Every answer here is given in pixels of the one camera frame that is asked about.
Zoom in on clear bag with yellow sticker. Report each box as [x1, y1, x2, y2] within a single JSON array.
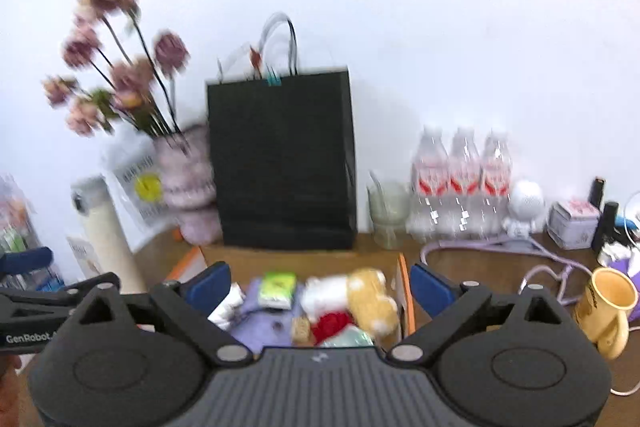
[[102, 137, 176, 240]]

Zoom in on purple knitted pouch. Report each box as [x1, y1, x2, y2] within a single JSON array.
[[232, 279, 321, 353]]

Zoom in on small black bottle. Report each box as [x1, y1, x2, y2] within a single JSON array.
[[589, 177, 607, 208], [592, 202, 620, 253]]

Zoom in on small printed tin box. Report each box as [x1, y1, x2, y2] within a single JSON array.
[[547, 199, 601, 251]]

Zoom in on light green packet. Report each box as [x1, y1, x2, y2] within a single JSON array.
[[259, 272, 297, 309]]

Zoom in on white and yellow plush toy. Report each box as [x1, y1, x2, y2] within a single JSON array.
[[304, 268, 399, 339]]

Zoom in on red artificial flower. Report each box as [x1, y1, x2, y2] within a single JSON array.
[[312, 313, 354, 344]]

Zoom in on yellow mug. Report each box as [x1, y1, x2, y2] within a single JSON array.
[[575, 268, 640, 360]]

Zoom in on white astronaut figurine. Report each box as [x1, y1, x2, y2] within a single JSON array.
[[502, 181, 546, 238]]

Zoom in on white tissue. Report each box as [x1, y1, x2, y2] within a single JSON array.
[[207, 284, 247, 329]]

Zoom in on purple object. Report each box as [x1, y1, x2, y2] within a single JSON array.
[[617, 257, 640, 323]]

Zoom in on wooden desktop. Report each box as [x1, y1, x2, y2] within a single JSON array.
[[132, 232, 640, 427]]

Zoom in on pink artificial flowers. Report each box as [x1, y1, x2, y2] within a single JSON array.
[[42, 0, 193, 152]]

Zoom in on iridescent green plastic pouch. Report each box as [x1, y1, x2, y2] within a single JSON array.
[[320, 326, 377, 349]]

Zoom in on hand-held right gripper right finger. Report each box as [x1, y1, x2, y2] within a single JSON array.
[[389, 263, 571, 365]]

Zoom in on red cardboard box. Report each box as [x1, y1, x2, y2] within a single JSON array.
[[165, 247, 416, 353]]

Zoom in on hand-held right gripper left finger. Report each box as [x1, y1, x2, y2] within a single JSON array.
[[72, 262, 256, 367]]

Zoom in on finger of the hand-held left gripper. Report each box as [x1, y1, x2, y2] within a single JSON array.
[[0, 247, 53, 277], [0, 273, 121, 308]]

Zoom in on purple ceramic vase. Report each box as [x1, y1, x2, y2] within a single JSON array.
[[152, 124, 224, 244]]

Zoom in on clear glass cup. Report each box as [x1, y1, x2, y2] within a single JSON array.
[[367, 182, 412, 250]]

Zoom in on cream thermos bottle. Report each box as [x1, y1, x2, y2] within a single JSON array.
[[70, 177, 146, 295]]

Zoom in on black paper bag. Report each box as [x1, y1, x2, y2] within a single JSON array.
[[206, 12, 358, 252]]

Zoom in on clear organizer with colourful items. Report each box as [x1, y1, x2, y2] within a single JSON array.
[[0, 174, 66, 293]]

